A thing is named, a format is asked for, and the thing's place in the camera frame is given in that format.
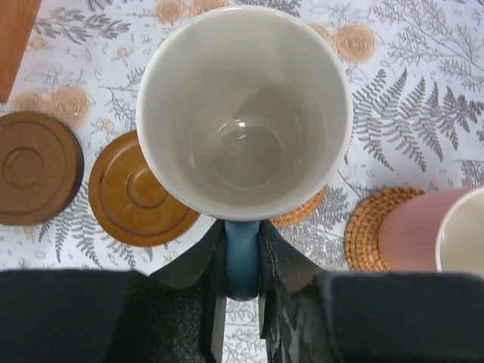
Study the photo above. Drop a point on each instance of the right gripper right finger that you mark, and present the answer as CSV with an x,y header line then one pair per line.
x,y
313,315

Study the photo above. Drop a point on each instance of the light blue mug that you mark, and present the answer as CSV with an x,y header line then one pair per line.
x,y
244,115

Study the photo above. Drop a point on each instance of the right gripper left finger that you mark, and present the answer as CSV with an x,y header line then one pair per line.
x,y
175,314

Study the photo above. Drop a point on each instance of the dark brown wooden coaster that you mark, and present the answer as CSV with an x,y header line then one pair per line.
x,y
42,166

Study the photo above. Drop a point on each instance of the orange wooden divided box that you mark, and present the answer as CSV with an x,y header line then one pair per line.
x,y
17,19

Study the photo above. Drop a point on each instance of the woven rattan coaster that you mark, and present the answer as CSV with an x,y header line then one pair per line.
x,y
361,245
301,213

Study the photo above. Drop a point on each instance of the pink ceramic mug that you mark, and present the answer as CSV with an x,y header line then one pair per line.
x,y
408,236

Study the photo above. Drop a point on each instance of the floral tablecloth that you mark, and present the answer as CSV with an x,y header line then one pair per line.
x,y
416,120

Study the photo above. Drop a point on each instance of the light brown wooden coaster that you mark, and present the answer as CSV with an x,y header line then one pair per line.
x,y
128,201

